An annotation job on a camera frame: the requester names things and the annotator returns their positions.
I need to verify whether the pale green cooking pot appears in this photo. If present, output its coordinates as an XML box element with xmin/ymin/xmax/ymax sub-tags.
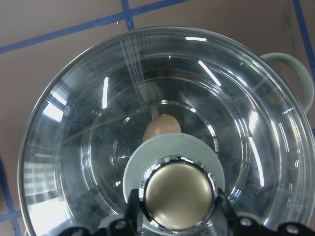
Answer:
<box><xmin>22</xmin><ymin>36</ymin><xmax>315</xmax><ymax>236</ymax></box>

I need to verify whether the glass pot lid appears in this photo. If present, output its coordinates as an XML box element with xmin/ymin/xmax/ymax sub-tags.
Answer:
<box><xmin>17</xmin><ymin>26</ymin><xmax>312</xmax><ymax>236</ymax></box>

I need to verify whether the brown egg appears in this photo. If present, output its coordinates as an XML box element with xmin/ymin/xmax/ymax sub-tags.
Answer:
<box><xmin>143</xmin><ymin>114</ymin><xmax>182</xmax><ymax>142</ymax></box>

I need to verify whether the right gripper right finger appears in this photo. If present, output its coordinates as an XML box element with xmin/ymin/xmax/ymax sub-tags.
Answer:
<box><xmin>216</xmin><ymin>188</ymin><xmax>315</xmax><ymax>236</ymax></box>

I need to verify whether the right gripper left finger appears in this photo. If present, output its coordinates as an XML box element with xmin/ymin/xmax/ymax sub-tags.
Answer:
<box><xmin>61</xmin><ymin>189</ymin><xmax>143</xmax><ymax>236</ymax></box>

